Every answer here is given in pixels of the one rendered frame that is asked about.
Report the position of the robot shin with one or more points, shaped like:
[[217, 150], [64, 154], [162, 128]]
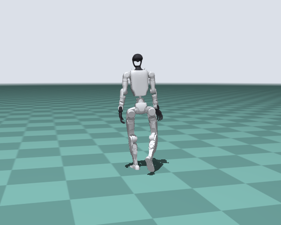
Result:
[[133, 150], [153, 146]]

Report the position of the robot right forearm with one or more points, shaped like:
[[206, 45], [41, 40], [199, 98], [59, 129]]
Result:
[[154, 98]]

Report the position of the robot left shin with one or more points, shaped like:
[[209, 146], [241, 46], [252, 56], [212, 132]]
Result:
[[133, 150]]

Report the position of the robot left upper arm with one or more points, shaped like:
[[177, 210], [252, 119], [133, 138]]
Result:
[[126, 75]]

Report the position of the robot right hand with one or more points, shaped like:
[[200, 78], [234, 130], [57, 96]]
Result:
[[158, 113]]

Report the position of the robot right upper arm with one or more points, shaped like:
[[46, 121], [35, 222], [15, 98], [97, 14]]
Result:
[[151, 76]]

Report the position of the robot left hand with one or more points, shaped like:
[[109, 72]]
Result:
[[120, 114]]

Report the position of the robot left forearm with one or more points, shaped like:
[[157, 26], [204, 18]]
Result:
[[122, 99]]

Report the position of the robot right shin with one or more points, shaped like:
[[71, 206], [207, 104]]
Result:
[[153, 146]]

